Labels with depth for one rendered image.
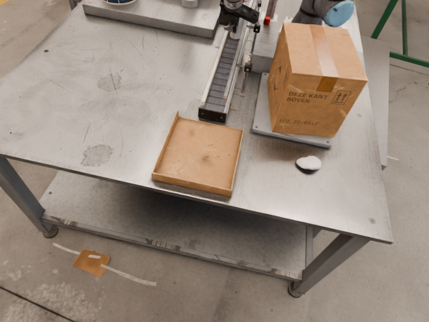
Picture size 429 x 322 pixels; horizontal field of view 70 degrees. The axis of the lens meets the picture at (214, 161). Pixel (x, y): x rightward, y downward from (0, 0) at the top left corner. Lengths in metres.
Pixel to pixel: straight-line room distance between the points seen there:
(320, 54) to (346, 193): 0.47
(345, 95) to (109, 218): 1.22
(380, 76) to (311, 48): 0.64
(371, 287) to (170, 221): 1.16
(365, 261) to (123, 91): 1.60
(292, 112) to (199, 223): 0.80
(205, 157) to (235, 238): 0.64
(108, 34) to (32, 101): 0.52
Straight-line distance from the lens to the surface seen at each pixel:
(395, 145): 2.74
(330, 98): 1.10
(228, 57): 1.44
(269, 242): 1.64
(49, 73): 1.49
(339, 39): 1.24
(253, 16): 1.39
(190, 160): 1.06
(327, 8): 1.46
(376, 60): 1.82
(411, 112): 3.13
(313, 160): 1.13
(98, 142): 1.15
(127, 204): 1.69
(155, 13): 1.72
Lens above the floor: 1.68
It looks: 53 degrees down
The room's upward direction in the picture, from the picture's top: 8 degrees clockwise
